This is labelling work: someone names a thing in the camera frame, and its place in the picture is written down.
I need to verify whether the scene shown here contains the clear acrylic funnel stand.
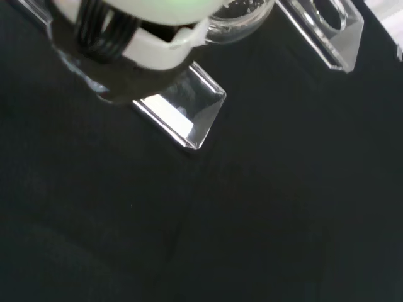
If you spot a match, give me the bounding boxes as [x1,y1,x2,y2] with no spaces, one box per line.
[9,0,365,152]

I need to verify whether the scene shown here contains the black bench cloth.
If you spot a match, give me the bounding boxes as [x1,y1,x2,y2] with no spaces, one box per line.
[0,0,403,302]

